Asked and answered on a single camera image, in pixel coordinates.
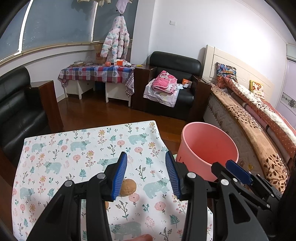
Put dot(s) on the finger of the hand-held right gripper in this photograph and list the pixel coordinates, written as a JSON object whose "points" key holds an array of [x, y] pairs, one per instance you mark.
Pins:
{"points": [[238, 171], [218, 169]]}

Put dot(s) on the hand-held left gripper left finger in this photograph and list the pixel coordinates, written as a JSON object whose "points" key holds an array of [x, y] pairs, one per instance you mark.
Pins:
{"points": [[119, 178]]}

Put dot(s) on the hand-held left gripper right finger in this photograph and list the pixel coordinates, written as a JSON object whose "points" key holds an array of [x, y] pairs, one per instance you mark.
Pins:
{"points": [[173, 176]]}

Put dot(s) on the pink plastic bucket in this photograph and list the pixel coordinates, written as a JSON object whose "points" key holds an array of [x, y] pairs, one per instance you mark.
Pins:
{"points": [[203, 143]]}

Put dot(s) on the person's left hand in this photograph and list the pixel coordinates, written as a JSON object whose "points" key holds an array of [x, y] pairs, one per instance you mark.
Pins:
{"points": [[143, 238]]}

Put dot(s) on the bed with patterned bedding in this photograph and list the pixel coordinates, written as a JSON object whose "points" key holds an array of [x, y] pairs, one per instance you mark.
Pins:
{"points": [[249, 129]]}

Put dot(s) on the orange dotted quilt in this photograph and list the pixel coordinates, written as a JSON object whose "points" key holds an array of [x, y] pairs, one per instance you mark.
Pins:
{"points": [[277, 125]]}

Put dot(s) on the white floral cloth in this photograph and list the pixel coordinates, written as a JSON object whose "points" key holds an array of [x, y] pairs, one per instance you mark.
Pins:
{"points": [[161, 98]]}

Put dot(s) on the white side table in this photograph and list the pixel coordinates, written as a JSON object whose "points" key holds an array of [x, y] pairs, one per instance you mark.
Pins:
{"points": [[115, 92]]}

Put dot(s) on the small orange box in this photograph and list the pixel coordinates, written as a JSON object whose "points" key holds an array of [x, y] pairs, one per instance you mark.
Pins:
{"points": [[186, 83]]}

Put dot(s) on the pink blanket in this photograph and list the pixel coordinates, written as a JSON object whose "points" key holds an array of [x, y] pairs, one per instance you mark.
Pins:
{"points": [[164, 81]]}

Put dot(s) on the colourful printed pillow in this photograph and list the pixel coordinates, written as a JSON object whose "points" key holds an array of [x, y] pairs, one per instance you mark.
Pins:
{"points": [[225, 71]]}

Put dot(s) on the lilac wardrobe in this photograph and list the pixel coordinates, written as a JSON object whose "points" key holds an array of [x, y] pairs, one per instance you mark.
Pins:
{"points": [[289, 81]]}

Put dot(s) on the cream bed headboard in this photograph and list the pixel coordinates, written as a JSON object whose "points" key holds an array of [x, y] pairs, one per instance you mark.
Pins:
{"points": [[240, 64]]}

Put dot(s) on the checkered cloth side table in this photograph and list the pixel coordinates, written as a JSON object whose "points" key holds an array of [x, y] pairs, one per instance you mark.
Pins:
{"points": [[92, 73]]}

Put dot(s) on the black armchair with wooden arms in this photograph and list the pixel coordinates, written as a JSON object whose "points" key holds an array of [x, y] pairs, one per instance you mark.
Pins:
{"points": [[18, 111], [173, 62]]}

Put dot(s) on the orange fruit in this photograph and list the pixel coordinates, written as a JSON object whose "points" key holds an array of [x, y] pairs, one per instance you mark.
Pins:
{"points": [[107, 63]]}

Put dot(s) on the orange and white box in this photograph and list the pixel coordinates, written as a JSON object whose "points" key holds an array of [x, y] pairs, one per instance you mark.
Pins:
{"points": [[119, 62]]}

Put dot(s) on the pink puffer jacket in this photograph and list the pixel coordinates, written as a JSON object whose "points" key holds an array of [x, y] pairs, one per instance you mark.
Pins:
{"points": [[115, 41]]}

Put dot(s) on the large window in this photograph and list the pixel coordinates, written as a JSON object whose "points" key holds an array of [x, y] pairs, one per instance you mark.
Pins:
{"points": [[57, 23]]}

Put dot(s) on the lilac hanging garment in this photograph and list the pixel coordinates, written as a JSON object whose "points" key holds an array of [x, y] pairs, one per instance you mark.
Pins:
{"points": [[121, 5]]}

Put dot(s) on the beige hanging garment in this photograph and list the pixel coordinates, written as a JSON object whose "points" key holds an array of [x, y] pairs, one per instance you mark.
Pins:
{"points": [[92, 1]]}

